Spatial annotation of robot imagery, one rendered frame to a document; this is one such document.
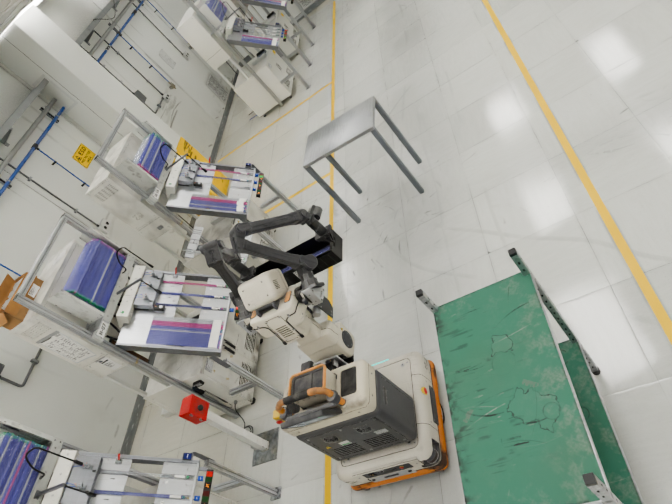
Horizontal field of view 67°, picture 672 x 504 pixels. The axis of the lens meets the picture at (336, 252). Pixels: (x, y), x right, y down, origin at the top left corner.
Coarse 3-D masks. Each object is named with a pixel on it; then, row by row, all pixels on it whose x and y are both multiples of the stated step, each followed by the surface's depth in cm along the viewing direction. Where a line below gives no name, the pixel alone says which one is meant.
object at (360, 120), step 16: (352, 112) 424; (368, 112) 407; (384, 112) 426; (320, 128) 445; (336, 128) 425; (352, 128) 408; (368, 128) 391; (320, 144) 426; (336, 144) 409; (384, 144) 401; (304, 160) 427; (400, 160) 414; (416, 160) 461; (320, 176) 434
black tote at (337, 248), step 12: (312, 240) 289; (336, 240) 281; (288, 252) 297; (300, 252) 297; (312, 252) 297; (324, 252) 272; (336, 252) 275; (264, 264) 305; (276, 264) 304; (324, 264) 279; (288, 276) 287
